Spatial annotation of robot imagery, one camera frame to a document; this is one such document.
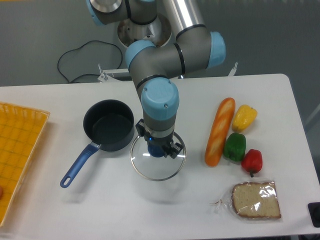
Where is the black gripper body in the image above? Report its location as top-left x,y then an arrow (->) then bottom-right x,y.
144,127 -> 174,153

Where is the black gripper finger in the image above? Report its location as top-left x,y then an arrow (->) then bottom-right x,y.
163,142 -> 182,159
135,119 -> 147,139

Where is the glass lid blue knob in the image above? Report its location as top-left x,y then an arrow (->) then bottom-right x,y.
129,133 -> 187,182

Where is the dark saucepan blue handle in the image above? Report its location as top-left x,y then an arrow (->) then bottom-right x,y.
60,99 -> 135,188

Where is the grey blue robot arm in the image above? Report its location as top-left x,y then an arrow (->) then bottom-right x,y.
124,0 -> 226,158

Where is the toy baguette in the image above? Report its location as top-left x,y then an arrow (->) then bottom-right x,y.
204,97 -> 236,167

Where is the green toy bell pepper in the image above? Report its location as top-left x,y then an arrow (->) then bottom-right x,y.
223,132 -> 247,162

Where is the yellow toy bell pepper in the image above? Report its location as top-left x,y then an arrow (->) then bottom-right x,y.
231,104 -> 258,132

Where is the red toy bell pepper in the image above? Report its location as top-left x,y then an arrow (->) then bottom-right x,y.
241,149 -> 263,178

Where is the wrapped bread slice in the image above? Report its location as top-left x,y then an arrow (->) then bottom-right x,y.
211,180 -> 282,221

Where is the orange plastic basket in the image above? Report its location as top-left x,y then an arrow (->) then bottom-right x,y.
0,102 -> 50,227

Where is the black object at edge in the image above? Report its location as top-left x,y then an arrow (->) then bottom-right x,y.
307,202 -> 320,228

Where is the left table clamp bracket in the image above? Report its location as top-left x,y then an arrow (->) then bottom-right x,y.
97,64 -> 132,83

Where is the table clamp bracket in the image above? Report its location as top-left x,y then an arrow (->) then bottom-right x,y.
228,62 -> 238,77
97,64 -> 132,83

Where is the black cable on floor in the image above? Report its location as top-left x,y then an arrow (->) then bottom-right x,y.
57,40 -> 124,84

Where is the right table clamp bracket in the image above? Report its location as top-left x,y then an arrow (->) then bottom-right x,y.
228,62 -> 238,77

